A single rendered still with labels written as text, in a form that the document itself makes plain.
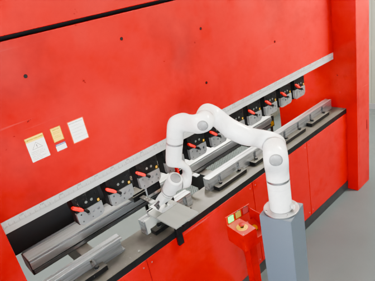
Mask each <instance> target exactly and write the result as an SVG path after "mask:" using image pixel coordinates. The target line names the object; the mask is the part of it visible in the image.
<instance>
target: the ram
mask: <svg viewBox="0 0 375 281"><path fill-rule="evenodd" d="M331 53H333V33H332V17H331V0H172V1H167V2H163V3H158V4H154V5H151V6H146V7H142V8H137V9H133V10H130V11H125V12H121V13H116V14H112V15H109V16H104V17H99V18H95V19H92V20H87V21H83V22H78V23H74V24H70V25H66V26H62V27H57V28H53V29H49V30H45V31H41V32H36V33H32V34H29V35H24V36H20V37H15V38H10V39H7V40H3V41H0V223H3V222H5V221H7V220H9V219H11V218H13V217H15V216H17V215H19V214H20V213H22V212H24V211H26V210H28V209H30V208H32V207H34V206H36V205H38V204H40V203H42V202H44V201H46V200H48V199H50V198H52V197H54V196H55V195H57V194H59V193H61V192H63V191H65V190H67V189H69V188H71V187H73V186H75V185H77V184H79V183H81V182H83V181H85V180H87V179H89V178H90V177H92V176H94V175H96V174H98V173H100V172H102V171H104V170H106V169H107V168H109V167H111V166H113V165H115V164H117V163H119V162H121V161H124V160H125V159H127V158H129V157H131V156H133V155H135V154H137V153H139V152H141V151H142V150H144V149H146V148H148V147H150V146H152V145H154V144H156V143H158V142H160V141H162V140H164V139H166V132H167V122H168V121H169V119H170V118H171V117H172V116H174V115H176V114H179V113H186V114H190V115H194V114H196V112H197V111H198V109H199V108H200V107H201V106H202V105H203V104H213V105H215V106H217V107H218V108H220V109H221V110H222V109H224V108H226V107H228V106H230V105H232V104H234V103H236V102H238V101H240V100H242V99H244V98H245V97H247V96H249V95H251V94H253V93H255V92H257V91H259V90H261V89H263V88H265V87H267V86H269V85H271V84H273V83H275V82H277V81H279V80H281V79H282V78H284V77H286V76H288V75H290V74H292V73H294V72H296V71H298V70H300V69H302V68H303V67H305V66H307V65H310V64H312V63H313V62H315V61H317V60H319V59H321V58H323V57H325V56H327V55H329V54H331ZM80 117H83V119H84V123H85V126H86V129H87V132H88V135H89V138H87V139H84V140H82V141H80V142H77V143H75V144H74V142H73V139H72V137H71V134H70V131H69V127H68V124H67V123H68V122H70V121H72V120H75V119H78V118H80ZM58 126H60V128H61V131H62V134H63V136H64V139H62V140H60V141H57V142H55V143H54V140H53V137H52V135H51V132H50V129H52V128H55V127H58ZM40 133H42V134H43V136H44V139H45V142H46V144H47V147H48V150H49V152H50V155H49V156H47V157H45V158H42V159H40V160H38V161H36V162H34V163H33V161H32V158H31V156H30V153H29V151H28V149H27V146H26V143H25V139H27V138H30V137H33V136H35V135H38V134H40ZM64 141H65V143H66V146H67V148H64V149H62V150H60V151H57V149H56V145H57V144H59V143H62V142H64ZM164 149H166V144H165V145H163V146H161V147H159V148H157V149H155V150H154V151H152V152H150V153H148V154H146V155H144V156H142V157H140V158H138V159H136V160H135V161H133V162H131V163H129V164H127V165H125V166H123V167H121V168H119V169H117V170H115V171H114V172H112V173H110V174H108V175H106V176H104V177H102V178H100V179H98V180H96V181H95V182H93V183H91V184H89V185H87V186H85V187H83V188H81V189H79V190H77V191H75V192H74V193H72V194H70V195H68V196H66V197H64V198H62V199H61V200H58V201H56V202H54V203H53V204H51V205H49V206H47V207H45V208H43V209H42V210H40V211H38V212H36V213H34V214H32V215H30V216H28V217H26V218H24V219H23V220H21V221H19V222H17V223H15V224H13V225H11V226H9V227H7V228H5V229H4V232H5V234H8V233H10V232H12V231H13V230H15V229H18V228H19V227H21V226H23V225H25V224H27V223H28V222H30V221H32V220H34V219H36V218H38V217H40V216H42V215H43V214H45V213H47V212H49V211H51V210H53V209H55V208H57V207H58V206H60V205H62V204H64V203H66V202H68V201H70V200H72V199H73V198H75V197H77V196H79V195H81V194H82V193H84V192H87V191H88V190H90V189H92V188H94V187H95V186H97V185H99V184H101V183H103V182H105V181H107V180H109V179H110V178H112V177H114V176H116V175H118V174H120V173H122V172H124V171H125V170H127V169H129V168H131V167H133V166H135V165H137V164H139V163H140V162H142V161H144V160H146V159H148V158H150V157H152V156H154V155H155V154H157V153H159V152H161V151H163V150H164Z"/></svg>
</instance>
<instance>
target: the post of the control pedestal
mask: <svg viewBox="0 0 375 281"><path fill-rule="evenodd" d="M244 252H245V251H244ZM245 256H246V262H247V269H248V276H249V281H262V279H261V272H260V267H259V260H258V253H257V245H255V246H254V247H252V248H251V249H249V250H248V251H246V252H245Z"/></svg>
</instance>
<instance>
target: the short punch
mask: <svg viewBox="0 0 375 281"><path fill-rule="evenodd" d="M160 188H161V186H160V182H159V181H158V182H156V183H154V184H153V185H151V186H150V187H148V188H146V189H145V191H146V195H147V197H148V198H150V197H151V196H153V195H154V194H156V193H158V192H159V191H161V189H160Z"/></svg>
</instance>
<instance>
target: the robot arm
mask: <svg viewBox="0 0 375 281"><path fill-rule="evenodd" d="M212 127H214V128H216V129H217V130H218V131H219V132H220V133H221V134H222V135H224V136H225V137H226V138H228V139H230V140H232V141H234V142H236V143H239V144H242V145H244V146H252V147H257V148H259V149H261V150H263V162H264V167H265V172H266V181H267V189H268V198H269V201H268V202H267V203H266V204H265V205H264V207H263V210H264V213H265V214H266V215H267V216H268V217H270V218H273V219H278V220H284V219H289V218H291V217H294V216H295V215H297V213H298V212H299V205H298V203H297V202H296V201H294V200H292V198H291V186H290V175H289V157H288V152H287V147H286V142H285V140H284V138H283V137H282V136H281V135H279V134H277V133H274V132H270V131H267V130H260V129H255V128H251V127H249V126H247V125H244V124H242V123H240V122H238V121H236V120H234V119H233V118H231V117H230V116H228V115H227V114H226V113H225V112H223V111H222V110H221V109H220V108H218V107H217V106H215V105H213V104H203V105H202V106H201V107H200V108H199V109H198V111H197V112H196V114H194V115H190V114H186V113H179V114H176V115H174V116H172V117H171V118H170V119H169V121H168V122H167V132H166V164H167V165H168V166H169V167H175V168H181V169H182V175H180V174H179V173H177V172H171V173H170V174H169V175H168V177H167V179H166V181H165V183H164V185H163V187H162V189H161V193H160V194H159V195H158V197H157V198H156V203H155V204H154V207H156V208H157V209H158V210H159V209H160V206H161V205H163V204H166V205H167V204H168V202H169V201H170V200H171V199H172V198H173V197H174V196H175V194H176V192H177V191H178V190H182V189H185V188H188V187H190V186H191V180H192V171H191V168H190V167H189V165H188V164H187V163H186V162H184V161H183V160H182V147H183V139H184V132H190V133H195V134H201V133H205V132H207V131H209V130H211V129H212Z"/></svg>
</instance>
